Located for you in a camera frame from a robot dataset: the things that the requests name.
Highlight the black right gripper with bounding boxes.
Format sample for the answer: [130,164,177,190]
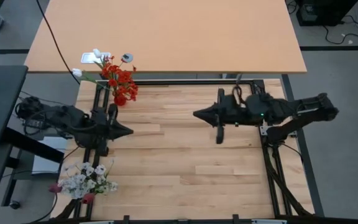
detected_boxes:
[193,88,251,144]

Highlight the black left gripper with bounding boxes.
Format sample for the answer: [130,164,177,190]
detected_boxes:
[84,103,134,157]

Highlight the small white flower bunch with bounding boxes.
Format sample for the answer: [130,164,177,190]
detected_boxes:
[81,159,119,193]

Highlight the large white flower bunch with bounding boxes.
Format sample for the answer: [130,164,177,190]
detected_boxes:
[57,174,98,200]

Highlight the white artificial tulip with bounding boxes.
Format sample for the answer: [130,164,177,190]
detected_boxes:
[92,48,114,75]
[71,67,116,94]

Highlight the white flat box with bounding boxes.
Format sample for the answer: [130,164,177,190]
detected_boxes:
[31,136,69,174]

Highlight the white desk outlet plate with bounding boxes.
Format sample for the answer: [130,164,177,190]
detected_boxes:
[80,52,112,65]

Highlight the black power adapter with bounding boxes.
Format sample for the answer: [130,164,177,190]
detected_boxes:
[22,118,47,129]

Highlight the light wood desk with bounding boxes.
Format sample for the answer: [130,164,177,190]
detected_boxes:
[23,0,308,75]

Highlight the black computer tower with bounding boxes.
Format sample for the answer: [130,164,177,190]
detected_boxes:
[295,0,358,27]

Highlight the black aluminium rig frame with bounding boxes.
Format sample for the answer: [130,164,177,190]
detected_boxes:
[50,77,316,224]

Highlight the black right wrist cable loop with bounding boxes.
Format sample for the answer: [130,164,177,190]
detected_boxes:
[232,84,245,105]

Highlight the long black cable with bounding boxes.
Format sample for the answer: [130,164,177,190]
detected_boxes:
[35,0,81,85]

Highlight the black floor cable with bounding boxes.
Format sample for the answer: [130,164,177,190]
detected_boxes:
[321,14,358,45]

